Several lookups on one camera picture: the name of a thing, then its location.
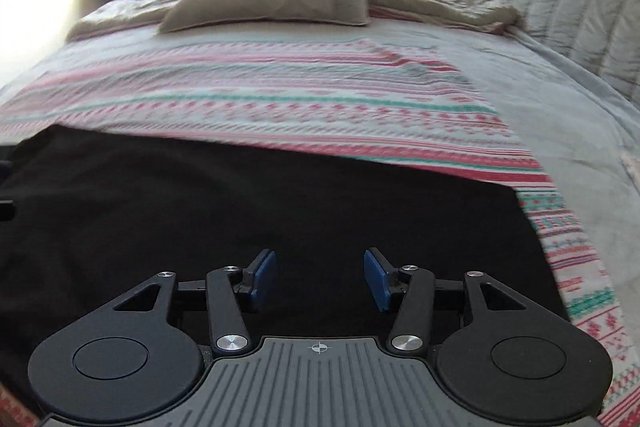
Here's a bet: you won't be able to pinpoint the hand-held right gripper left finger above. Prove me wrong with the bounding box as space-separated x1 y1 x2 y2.
112 248 279 356

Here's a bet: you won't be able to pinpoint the bed with grey sheet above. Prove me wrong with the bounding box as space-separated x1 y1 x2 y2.
0 14 640 269

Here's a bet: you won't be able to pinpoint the red green patterned blanket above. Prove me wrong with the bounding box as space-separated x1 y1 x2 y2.
0 34 637 427

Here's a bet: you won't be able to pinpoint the black pants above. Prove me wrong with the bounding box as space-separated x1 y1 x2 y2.
0 124 572 414

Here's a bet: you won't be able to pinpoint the crumpled grey duvet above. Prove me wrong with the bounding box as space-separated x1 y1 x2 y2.
66 0 524 44

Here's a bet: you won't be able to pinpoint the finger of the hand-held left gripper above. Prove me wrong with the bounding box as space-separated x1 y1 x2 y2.
0 146 17 222

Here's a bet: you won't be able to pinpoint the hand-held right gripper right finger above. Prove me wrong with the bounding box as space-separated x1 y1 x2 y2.
363 247 531 353

